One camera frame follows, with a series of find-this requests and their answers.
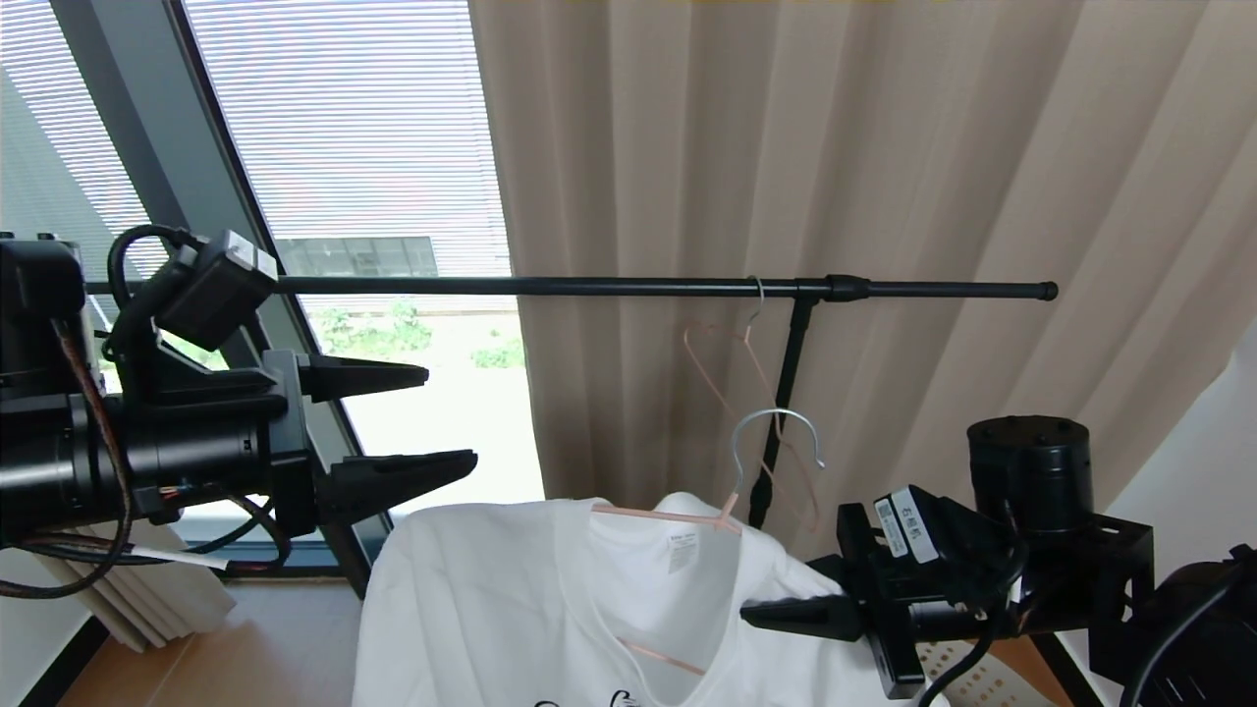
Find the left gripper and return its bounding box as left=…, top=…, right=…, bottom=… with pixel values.
left=0, top=349, right=479, bottom=543

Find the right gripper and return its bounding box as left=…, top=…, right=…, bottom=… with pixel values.
left=739, top=503, right=1032, bottom=700

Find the pink clothes hanger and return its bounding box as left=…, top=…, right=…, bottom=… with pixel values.
left=589, top=408, right=826, bottom=679
left=683, top=277, right=824, bottom=536

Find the white printed t-shirt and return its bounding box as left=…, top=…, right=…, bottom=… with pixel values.
left=352, top=491, right=950, bottom=707

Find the white laundry basket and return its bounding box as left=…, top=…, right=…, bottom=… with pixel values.
left=923, top=638, right=1044, bottom=707

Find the black clothes rack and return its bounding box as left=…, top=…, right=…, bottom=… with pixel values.
left=83, top=275, right=1060, bottom=600

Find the beige curtain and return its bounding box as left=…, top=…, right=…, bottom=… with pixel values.
left=29, top=520, right=238, bottom=655
left=469, top=0, right=1257, bottom=563

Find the window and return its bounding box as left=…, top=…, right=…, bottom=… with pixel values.
left=0, top=0, right=547, bottom=576

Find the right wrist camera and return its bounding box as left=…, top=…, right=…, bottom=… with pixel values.
left=872, top=483, right=1024, bottom=590

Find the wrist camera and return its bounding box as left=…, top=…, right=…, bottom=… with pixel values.
left=103, top=229, right=281, bottom=399
left=872, top=483, right=1024, bottom=590

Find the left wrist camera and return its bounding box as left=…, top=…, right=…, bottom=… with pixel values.
left=103, top=229, right=281, bottom=399

